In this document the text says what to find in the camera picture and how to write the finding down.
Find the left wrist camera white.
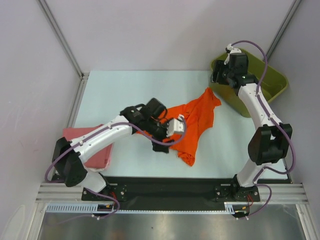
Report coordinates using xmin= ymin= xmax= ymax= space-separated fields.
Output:
xmin=166 ymin=114 xmax=186 ymax=137

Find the folded pink t shirt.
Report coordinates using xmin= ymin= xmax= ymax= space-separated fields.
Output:
xmin=62 ymin=124 xmax=113 ymax=170

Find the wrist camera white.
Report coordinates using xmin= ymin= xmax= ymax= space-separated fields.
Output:
xmin=224 ymin=43 xmax=242 ymax=65
xmin=166 ymin=114 xmax=186 ymax=137

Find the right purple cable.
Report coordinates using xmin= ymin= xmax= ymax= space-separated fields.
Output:
xmin=226 ymin=40 xmax=298 ymax=221

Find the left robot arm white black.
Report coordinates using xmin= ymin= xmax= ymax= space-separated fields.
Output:
xmin=51 ymin=98 xmax=185 ymax=200

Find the orange t shirt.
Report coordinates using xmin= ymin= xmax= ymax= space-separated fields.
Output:
xmin=132 ymin=87 xmax=222 ymax=167

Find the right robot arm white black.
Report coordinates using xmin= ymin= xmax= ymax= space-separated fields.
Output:
xmin=210 ymin=52 xmax=293 ymax=201

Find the olive green plastic basket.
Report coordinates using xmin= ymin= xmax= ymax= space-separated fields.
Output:
xmin=209 ymin=48 xmax=289 ymax=118

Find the grey slotted cable duct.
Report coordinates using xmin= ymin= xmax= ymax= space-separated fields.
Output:
xmin=46 ymin=201 xmax=251 ymax=215

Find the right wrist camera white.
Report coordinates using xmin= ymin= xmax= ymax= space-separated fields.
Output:
xmin=224 ymin=43 xmax=242 ymax=65

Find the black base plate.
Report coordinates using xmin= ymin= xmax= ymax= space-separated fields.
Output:
xmin=81 ymin=175 xmax=261 ymax=212

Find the folded white t shirt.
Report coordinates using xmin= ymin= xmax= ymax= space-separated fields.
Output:
xmin=84 ymin=157 xmax=112 ymax=172

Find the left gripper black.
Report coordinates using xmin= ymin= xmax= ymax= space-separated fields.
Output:
xmin=144 ymin=117 xmax=175 ymax=153

